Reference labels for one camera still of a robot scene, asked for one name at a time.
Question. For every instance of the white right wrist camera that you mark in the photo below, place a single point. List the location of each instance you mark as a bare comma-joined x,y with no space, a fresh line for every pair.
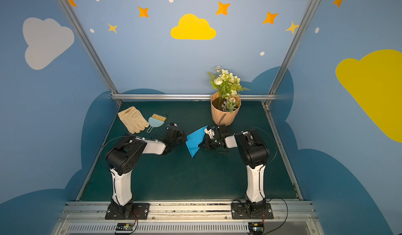
211,133

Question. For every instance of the blue square paper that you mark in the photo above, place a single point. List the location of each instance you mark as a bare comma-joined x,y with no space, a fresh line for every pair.
194,140

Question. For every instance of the aluminium frame back bar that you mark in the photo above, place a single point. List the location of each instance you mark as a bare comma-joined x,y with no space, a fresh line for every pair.
185,97

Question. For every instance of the controller board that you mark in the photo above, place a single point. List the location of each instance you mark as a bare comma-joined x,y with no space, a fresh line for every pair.
124,228
255,228

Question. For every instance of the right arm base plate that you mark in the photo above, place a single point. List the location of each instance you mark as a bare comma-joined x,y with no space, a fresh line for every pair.
241,210

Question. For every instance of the right controller board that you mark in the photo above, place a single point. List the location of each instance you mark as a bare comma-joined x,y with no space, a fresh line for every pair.
255,228

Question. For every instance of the pink flower pot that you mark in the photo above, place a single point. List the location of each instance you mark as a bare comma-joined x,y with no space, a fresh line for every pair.
222,117

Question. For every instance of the aluminium frame right post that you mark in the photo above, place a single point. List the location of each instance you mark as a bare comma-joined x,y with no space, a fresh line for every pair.
303,25

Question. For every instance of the aluminium frame post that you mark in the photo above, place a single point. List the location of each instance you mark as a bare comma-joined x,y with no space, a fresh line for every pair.
80,31
303,25

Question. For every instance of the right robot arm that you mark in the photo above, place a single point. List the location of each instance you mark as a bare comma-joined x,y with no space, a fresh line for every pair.
254,154

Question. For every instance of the artificial flowering plant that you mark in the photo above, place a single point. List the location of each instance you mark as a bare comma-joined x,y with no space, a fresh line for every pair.
227,88

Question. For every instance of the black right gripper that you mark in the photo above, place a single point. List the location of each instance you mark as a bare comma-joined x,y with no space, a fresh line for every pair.
209,141

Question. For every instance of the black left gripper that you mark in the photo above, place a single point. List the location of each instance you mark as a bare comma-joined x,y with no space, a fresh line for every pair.
179,136

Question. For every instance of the light blue hand brush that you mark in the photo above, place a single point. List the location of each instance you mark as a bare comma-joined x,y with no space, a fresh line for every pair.
155,121

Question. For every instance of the beige work glove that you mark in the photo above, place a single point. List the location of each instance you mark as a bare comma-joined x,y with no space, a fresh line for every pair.
133,120

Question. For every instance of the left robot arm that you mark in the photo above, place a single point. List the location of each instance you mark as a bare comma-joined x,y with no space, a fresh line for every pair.
123,157

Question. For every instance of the left controller board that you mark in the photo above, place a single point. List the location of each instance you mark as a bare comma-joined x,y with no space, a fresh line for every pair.
124,228

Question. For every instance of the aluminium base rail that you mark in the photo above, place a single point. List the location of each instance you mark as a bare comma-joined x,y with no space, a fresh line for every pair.
186,217

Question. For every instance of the aluminium frame left post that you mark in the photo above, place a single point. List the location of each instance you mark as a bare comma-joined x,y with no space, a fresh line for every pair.
80,31

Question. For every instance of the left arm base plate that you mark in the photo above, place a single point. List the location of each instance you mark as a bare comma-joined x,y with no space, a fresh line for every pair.
141,211

